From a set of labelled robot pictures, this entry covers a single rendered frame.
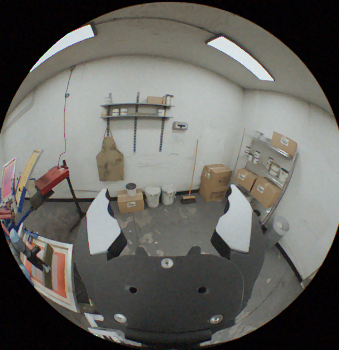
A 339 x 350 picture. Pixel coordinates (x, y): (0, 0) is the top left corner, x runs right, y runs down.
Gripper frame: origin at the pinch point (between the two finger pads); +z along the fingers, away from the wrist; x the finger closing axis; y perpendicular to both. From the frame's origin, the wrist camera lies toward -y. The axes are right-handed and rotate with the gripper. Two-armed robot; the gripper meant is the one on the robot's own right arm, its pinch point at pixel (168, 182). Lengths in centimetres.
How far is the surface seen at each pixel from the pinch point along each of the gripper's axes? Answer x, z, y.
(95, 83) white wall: -119, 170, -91
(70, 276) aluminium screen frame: -64, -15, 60
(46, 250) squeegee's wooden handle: -77, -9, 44
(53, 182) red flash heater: -148, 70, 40
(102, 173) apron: -125, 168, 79
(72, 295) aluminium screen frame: -60, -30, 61
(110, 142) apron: -100, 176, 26
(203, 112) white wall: 71, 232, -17
